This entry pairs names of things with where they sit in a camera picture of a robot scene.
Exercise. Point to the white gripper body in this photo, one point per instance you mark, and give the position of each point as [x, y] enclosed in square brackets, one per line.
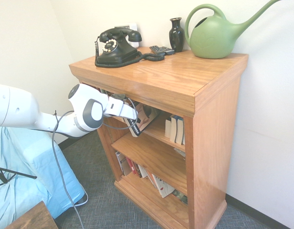
[118, 108]

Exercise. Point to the black paperback book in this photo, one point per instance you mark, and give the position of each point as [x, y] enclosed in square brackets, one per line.
[146, 119]

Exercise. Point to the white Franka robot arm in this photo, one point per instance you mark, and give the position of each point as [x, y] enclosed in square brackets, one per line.
[18, 107]

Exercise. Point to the upright books upper shelf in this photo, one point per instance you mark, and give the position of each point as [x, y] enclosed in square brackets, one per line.
[181, 131]

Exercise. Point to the black vintage rotary telephone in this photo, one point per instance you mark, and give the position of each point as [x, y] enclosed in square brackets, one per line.
[118, 55]

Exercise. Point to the small white red book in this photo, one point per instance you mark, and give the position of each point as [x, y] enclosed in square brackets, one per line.
[123, 164]

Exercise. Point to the cream pages paperback book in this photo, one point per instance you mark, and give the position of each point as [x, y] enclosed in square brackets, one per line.
[174, 130]

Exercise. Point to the red spine leaning book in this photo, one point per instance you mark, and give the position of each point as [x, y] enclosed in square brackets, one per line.
[133, 168]

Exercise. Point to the black remote control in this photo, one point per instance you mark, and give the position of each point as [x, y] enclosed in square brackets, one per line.
[156, 49]
[168, 50]

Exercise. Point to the loose papers clutter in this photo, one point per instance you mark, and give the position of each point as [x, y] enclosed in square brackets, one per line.
[180, 152]

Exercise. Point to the white square alarm clock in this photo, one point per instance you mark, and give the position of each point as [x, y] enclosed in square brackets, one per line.
[133, 26]

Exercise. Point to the white illustrated leaning book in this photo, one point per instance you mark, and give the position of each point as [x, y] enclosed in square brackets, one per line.
[163, 187]

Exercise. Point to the black ceramic vase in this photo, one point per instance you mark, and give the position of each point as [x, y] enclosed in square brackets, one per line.
[176, 35]

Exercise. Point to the wooden bookshelf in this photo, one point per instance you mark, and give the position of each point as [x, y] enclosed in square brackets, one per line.
[215, 143]

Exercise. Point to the light blue cloth cover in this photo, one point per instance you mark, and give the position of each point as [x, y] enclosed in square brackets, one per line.
[30, 167]

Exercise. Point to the dark green flat book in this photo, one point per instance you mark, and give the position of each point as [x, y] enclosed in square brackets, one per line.
[180, 197]

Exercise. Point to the green plastic watering can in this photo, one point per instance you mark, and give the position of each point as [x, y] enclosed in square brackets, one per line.
[208, 40]

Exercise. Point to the dark wooden table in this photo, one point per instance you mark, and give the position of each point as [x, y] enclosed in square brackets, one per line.
[34, 219]

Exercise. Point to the black camera tripod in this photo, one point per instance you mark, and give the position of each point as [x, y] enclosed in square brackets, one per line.
[1, 176]

